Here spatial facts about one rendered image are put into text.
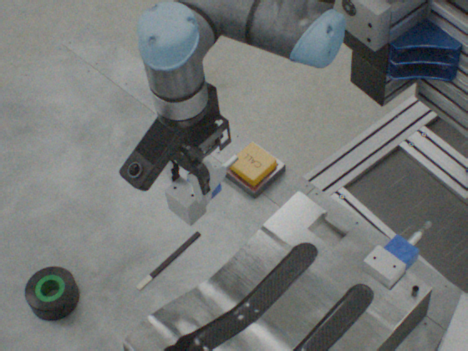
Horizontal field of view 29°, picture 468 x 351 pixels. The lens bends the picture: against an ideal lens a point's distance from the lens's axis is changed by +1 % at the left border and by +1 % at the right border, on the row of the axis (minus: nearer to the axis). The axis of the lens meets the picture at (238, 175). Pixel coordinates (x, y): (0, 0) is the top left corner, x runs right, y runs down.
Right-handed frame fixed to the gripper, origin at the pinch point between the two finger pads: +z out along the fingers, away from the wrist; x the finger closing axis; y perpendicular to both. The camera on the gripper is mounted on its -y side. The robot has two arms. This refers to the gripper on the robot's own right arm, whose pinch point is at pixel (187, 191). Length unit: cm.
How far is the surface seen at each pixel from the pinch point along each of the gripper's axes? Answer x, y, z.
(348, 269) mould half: -25.0, 8.6, 6.1
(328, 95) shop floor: 47, 89, 95
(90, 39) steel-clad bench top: 49, 19, 15
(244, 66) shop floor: 74, 81, 95
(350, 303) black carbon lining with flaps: -28.6, 4.7, 6.8
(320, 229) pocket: -16.2, 12.4, 8.8
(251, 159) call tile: 2.8, 16.5, 11.4
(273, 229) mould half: -11.8, 6.3, 6.0
